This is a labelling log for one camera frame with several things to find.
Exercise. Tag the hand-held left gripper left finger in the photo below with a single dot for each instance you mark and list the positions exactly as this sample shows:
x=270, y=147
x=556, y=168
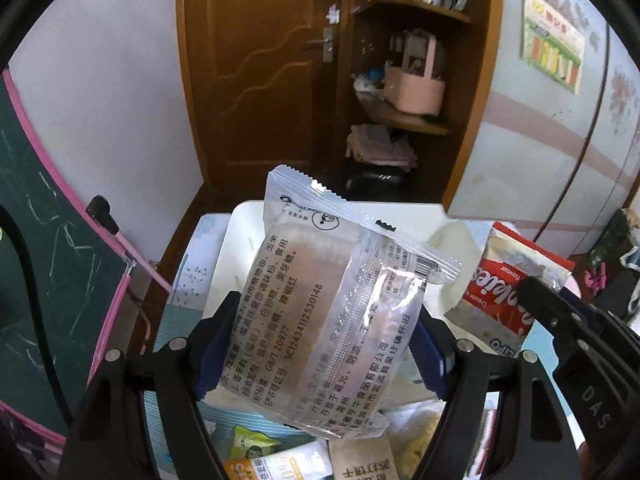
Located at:
x=215, y=355

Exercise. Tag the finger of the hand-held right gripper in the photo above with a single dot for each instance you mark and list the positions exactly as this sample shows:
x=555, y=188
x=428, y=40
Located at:
x=550, y=305
x=587, y=306

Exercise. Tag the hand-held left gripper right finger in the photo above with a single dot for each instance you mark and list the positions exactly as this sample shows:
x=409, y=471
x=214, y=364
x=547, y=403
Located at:
x=430, y=360

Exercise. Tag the red white cookie packet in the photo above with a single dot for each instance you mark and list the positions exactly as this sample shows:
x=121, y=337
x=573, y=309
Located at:
x=495, y=290

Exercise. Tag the clear cake snack packet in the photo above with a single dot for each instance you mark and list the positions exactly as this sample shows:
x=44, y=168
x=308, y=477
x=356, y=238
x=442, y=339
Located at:
x=320, y=310

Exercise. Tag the white plastic tray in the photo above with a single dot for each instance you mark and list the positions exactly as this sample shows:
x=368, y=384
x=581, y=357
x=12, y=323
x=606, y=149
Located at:
x=240, y=240

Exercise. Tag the pink toy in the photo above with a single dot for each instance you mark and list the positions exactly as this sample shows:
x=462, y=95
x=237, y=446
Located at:
x=596, y=279

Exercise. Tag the blue white cloth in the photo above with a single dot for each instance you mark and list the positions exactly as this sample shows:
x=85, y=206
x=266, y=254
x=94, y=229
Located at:
x=632, y=257

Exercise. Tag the green bag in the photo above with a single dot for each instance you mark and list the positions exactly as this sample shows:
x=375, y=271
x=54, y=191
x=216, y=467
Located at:
x=610, y=237

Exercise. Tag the blue patterned tablecloth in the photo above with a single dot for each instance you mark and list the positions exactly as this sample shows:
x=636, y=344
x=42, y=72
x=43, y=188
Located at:
x=185, y=280

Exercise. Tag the yellow cracker packet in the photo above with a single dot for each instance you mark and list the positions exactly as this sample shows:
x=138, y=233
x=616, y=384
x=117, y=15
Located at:
x=415, y=445

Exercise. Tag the green snack packet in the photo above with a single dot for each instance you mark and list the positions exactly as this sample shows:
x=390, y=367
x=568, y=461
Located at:
x=252, y=442

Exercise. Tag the brown paper snack packet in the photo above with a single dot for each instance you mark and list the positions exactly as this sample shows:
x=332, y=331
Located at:
x=362, y=460

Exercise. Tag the orange white snack packet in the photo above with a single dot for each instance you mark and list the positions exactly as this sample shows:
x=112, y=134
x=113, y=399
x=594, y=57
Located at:
x=280, y=467

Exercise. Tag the floral sliding door wardrobe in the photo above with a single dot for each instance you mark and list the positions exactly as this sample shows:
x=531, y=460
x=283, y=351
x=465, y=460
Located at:
x=525, y=160

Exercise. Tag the black clip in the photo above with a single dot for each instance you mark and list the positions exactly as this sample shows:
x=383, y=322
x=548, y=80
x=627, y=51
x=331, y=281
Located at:
x=100, y=210

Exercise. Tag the black bin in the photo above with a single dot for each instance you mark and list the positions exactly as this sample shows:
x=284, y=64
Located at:
x=375, y=182

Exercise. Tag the pink framed green chalkboard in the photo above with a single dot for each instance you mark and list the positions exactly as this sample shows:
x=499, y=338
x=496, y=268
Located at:
x=50, y=260

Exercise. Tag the folded pink cloths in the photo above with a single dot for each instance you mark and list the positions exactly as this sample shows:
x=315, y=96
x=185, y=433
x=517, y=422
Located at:
x=382, y=147

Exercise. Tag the wooden corner shelf unit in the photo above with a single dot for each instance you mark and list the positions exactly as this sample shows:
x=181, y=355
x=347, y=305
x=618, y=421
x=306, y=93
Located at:
x=465, y=85

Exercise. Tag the pink plastic basket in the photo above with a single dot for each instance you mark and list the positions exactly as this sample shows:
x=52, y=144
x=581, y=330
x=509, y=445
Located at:
x=415, y=90

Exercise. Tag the brown wooden door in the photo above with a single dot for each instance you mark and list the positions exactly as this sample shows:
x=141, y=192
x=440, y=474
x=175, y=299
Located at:
x=250, y=85

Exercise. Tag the blue white shelf clutter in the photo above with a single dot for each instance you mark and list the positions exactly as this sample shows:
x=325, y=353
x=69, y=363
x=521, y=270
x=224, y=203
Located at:
x=370, y=82

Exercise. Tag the white door hook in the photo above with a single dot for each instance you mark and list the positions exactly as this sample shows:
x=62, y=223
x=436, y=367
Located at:
x=333, y=14

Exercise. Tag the wall poster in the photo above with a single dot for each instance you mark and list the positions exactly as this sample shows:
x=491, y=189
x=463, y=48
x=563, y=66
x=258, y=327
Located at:
x=552, y=40

